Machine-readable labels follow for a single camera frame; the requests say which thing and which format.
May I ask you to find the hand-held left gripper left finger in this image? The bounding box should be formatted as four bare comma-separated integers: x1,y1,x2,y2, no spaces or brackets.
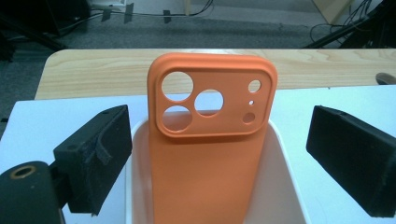
52,104,134,217

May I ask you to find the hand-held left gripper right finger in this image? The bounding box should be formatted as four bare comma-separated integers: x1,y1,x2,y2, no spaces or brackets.
305,105,396,218

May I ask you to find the white plastic bin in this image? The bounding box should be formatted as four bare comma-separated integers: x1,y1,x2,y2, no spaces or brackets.
124,110,312,224

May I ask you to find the orange phone case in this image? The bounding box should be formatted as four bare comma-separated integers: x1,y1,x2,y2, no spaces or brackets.
147,51,278,224

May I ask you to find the white board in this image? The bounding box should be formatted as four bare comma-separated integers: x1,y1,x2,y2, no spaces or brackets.
0,84,396,224

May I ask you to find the dark round object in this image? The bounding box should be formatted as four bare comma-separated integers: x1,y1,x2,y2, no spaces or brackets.
375,72,396,86

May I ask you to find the wooden table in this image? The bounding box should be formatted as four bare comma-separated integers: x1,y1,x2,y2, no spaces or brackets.
34,48,396,101

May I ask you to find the black metal stand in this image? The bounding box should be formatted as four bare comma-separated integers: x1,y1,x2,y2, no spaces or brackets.
0,8,68,52
302,0,396,49

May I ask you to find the pale wooden partition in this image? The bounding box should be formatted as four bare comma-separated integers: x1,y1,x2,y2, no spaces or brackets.
183,0,356,25

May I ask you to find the bundle of black cables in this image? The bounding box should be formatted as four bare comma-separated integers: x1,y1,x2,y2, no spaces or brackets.
309,0,377,45

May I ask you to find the black floor cable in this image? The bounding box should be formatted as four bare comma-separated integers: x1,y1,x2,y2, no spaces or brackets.
164,0,216,18

